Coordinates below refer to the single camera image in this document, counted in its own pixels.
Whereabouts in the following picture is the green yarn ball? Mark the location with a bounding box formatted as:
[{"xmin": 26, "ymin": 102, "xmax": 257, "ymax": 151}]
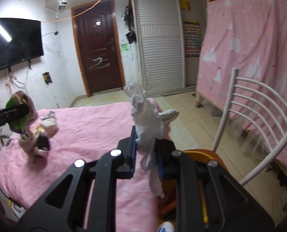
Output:
[{"xmin": 5, "ymin": 91, "xmax": 30, "ymax": 134}]

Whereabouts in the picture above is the white tissue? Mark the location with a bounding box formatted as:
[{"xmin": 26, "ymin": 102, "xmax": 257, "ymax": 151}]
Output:
[{"xmin": 124, "ymin": 82, "xmax": 179, "ymax": 198}]

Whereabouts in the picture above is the yellow plastic basin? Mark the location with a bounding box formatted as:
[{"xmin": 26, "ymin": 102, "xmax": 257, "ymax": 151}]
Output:
[{"xmin": 157, "ymin": 148, "xmax": 227, "ymax": 231}]

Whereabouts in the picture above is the cream knitted sock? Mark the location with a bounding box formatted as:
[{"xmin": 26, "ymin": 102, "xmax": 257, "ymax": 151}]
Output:
[{"xmin": 39, "ymin": 111, "xmax": 58, "ymax": 137}]

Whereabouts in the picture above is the pink bed sheet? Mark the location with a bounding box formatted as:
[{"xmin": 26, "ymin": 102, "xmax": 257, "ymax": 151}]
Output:
[{"xmin": 0, "ymin": 102, "xmax": 159, "ymax": 231}]

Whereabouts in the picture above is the white metal chair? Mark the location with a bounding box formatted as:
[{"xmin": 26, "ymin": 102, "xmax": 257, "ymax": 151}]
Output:
[{"xmin": 210, "ymin": 68, "xmax": 287, "ymax": 186}]

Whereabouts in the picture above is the dark red wooden door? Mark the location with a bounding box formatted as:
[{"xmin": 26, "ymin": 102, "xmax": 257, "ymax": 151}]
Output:
[{"xmin": 71, "ymin": 0, "xmax": 125, "ymax": 97}]

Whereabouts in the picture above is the black hanging bag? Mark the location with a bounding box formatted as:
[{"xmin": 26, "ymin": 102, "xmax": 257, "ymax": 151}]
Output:
[{"xmin": 126, "ymin": 30, "xmax": 137, "ymax": 44}]

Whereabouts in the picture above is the pink patterned bed curtain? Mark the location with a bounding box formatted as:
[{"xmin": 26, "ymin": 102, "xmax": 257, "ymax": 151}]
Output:
[{"xmin": 197, "ymin": 0, "xmax": 287, "ymax": 159}]

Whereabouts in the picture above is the white louvered wardrobe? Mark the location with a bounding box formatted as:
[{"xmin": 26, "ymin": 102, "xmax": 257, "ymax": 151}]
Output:
[{"xmin": 133, "ymin": 0, "xmax": 206, "ymax": 95}]

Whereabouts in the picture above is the black wall television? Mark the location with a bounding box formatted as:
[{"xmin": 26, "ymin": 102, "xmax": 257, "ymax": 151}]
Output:
[{"xmin": 0, "ymin": 18, "xmax": 44, "ymax": 71}]

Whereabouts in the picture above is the white security camera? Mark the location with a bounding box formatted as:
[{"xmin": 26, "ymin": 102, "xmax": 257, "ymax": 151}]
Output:
[{"xmin": 57, "ymin": 0, "xmax": 68, "ymax": 11}]

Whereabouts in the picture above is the colourful wall chart poster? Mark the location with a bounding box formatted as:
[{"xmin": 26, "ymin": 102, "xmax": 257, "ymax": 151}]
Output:
[{"xmin": 183, "ymin": 20, "xmax": 201, "ymax": 58}]

